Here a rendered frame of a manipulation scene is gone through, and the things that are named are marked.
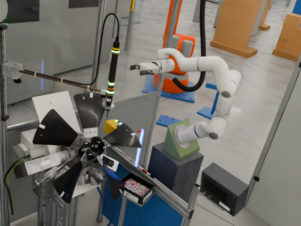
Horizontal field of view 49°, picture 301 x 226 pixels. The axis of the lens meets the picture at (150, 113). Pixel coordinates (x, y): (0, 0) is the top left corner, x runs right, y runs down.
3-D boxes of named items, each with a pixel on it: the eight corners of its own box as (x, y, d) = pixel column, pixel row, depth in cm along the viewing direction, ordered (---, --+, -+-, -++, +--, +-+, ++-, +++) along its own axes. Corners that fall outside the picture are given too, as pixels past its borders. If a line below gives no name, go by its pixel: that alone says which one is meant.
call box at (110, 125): (103, 132, 264) (105, 120, 259) (113, 129, 270) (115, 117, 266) (116, 141, 254) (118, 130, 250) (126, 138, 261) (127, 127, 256)
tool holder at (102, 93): (97, 106, 197) (99, 92, 192) (101, 102, 203) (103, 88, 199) (112, 110, 196) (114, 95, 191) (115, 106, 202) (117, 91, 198)
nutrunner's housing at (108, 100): (103, 110, 199) (113, 36, 178) (105, 108, 202) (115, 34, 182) (109, 112, 199) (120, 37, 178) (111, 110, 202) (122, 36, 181)
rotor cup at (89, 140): (72, 145, 203) (82, 142, 193) (88, 133, 212) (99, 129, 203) (84, 165, 205) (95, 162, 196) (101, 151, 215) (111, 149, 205)
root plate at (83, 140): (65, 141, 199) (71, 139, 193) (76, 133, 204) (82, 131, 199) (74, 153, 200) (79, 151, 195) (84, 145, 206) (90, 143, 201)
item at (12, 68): (0, 75, 200) (0, 62, 196) (7, 71, 206) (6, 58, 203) (16, 79, 199) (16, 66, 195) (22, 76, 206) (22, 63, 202)
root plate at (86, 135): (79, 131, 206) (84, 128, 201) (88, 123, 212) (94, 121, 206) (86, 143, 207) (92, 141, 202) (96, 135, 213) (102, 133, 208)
